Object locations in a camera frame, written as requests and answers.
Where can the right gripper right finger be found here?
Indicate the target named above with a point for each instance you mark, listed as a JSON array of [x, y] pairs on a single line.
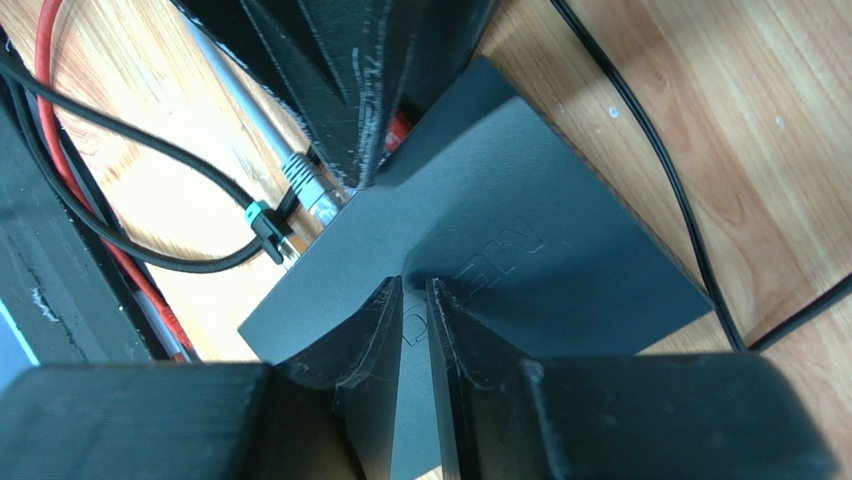
[[505, 415]]

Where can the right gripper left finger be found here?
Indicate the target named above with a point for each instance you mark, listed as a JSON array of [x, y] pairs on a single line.
[[328, 412]]

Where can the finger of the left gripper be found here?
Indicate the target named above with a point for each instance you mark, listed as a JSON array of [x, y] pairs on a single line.
[[444, 45], [338, 67]]

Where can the black network switch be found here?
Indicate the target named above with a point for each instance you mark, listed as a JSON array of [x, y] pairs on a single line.
[[485, 195]]

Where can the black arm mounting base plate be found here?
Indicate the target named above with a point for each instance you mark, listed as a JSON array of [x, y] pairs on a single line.
[[62, 298]]

